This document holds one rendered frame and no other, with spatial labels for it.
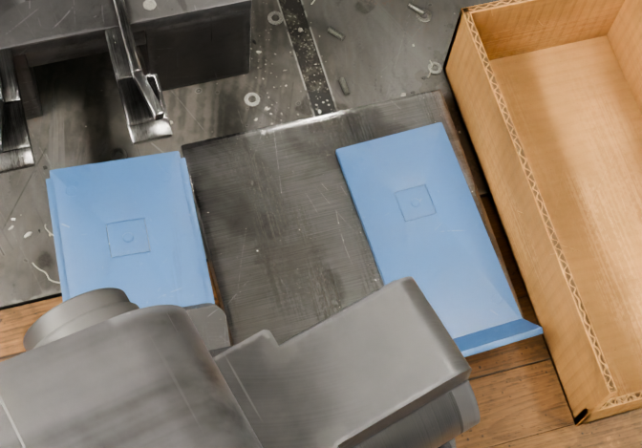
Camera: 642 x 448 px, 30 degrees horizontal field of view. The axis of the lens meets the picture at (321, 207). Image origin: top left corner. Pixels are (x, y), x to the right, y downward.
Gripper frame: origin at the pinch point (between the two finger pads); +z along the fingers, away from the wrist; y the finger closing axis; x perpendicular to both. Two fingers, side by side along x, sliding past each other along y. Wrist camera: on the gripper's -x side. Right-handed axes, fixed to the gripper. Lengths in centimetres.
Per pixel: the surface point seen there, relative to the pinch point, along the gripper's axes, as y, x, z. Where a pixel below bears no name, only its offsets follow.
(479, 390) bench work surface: -4.7, -19.2, 10.0
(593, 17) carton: 16.5, -32.5, 15.9
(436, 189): 7.3, -19.4, 13.0
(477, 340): -1.2, -18.7, 7.2
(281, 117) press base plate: 13.3, -11.6, 19.0
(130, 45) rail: 18.3, -2.4, 11.8
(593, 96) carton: 11.5, -32.0, 16.6
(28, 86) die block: 17.3, 3.7, 17.2
